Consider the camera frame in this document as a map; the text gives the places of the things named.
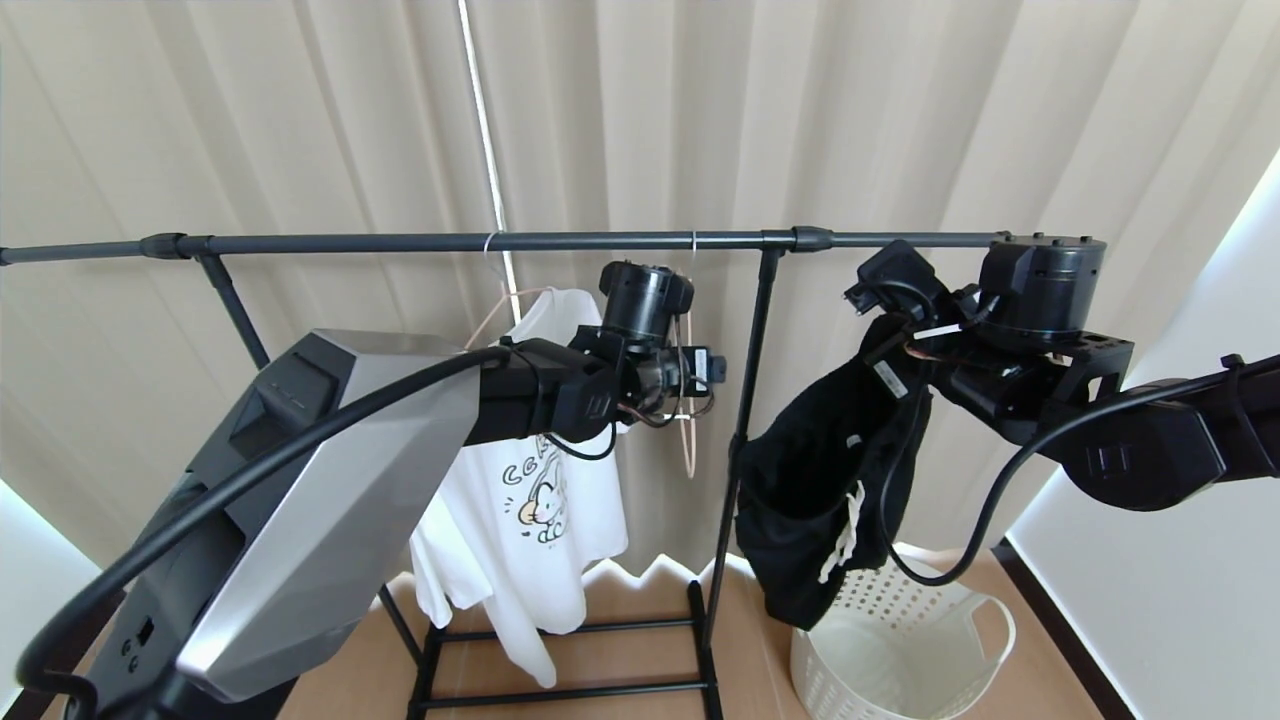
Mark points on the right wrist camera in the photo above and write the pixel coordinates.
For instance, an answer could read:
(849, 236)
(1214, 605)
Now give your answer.
(895, 275)

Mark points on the beige curtain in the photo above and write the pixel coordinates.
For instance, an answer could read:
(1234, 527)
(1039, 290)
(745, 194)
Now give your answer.
(300, 120)

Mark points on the black clothes rack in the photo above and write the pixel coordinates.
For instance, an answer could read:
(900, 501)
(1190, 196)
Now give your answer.
(400, 242)

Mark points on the white printed t-shirt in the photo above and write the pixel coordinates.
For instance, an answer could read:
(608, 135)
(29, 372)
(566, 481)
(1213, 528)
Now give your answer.
(520, 560)

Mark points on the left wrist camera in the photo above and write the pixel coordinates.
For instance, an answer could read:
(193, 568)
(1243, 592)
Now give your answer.
(705, 365)

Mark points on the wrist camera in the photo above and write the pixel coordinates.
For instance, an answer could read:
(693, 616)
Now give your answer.
(895, 275)
(705, 365)

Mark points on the black shorts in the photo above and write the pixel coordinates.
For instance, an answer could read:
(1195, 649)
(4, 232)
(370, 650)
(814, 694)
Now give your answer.
(810, 480)

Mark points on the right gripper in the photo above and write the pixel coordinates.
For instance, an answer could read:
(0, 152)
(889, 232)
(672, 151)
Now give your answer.
(925, 365)

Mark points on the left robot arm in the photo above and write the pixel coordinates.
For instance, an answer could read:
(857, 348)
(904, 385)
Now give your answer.
(330, 500)

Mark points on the white laundry basket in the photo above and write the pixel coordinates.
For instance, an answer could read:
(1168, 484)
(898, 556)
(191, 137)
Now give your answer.
(900, 660)

